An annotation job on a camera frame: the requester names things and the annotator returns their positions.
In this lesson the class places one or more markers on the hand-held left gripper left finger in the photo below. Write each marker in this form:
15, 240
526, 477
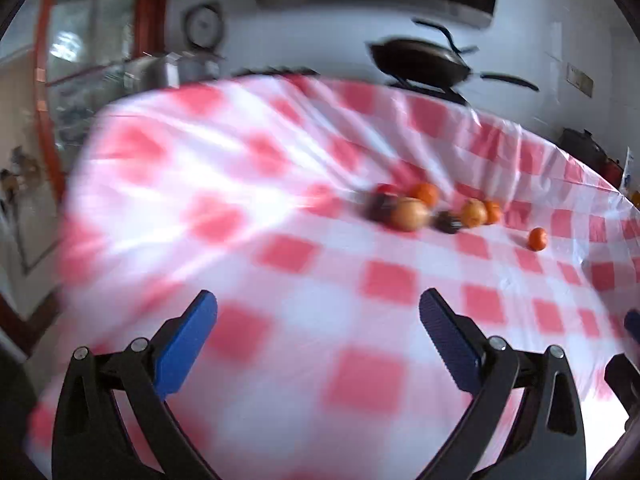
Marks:
187, 340

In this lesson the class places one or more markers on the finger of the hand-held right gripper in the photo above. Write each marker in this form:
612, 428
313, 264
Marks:
622, 380
634, 322

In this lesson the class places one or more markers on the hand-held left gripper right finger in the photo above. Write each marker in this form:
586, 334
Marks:
450, 345

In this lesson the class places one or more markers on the orange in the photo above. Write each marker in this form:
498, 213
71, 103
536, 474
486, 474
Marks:
537, 238
425, 193
495, 212

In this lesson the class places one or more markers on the dark mangosteen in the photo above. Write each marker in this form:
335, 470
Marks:
447, 221

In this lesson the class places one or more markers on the bottle with orange liquid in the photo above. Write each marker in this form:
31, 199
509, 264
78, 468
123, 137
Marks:
636, 199

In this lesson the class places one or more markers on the yellow striped pepino melon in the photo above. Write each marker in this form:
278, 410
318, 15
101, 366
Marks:
410, 214
473, 212

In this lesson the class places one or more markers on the white printed packet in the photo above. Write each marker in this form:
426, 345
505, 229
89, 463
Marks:
629, 170

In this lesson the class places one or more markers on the dark wrinkled fruit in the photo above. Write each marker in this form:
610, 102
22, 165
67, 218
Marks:
376, 206

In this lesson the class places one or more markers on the black cooking pot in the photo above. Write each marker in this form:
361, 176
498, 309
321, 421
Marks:
582, 146

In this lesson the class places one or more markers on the red white checkered tablecloth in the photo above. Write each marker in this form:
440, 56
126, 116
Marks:
300, 160

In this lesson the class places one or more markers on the steel pot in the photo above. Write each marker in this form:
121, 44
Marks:
197, 65
150, 72

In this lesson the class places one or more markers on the black wok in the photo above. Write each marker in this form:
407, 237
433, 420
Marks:
420, 60

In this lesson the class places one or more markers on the wall socket plate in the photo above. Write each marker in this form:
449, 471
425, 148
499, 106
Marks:
580, 80

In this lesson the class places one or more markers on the round wall clock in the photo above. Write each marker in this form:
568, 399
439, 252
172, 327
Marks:
202, 25

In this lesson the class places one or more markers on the red-brown wooden door frame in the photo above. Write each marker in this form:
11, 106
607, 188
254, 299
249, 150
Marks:
150, 15

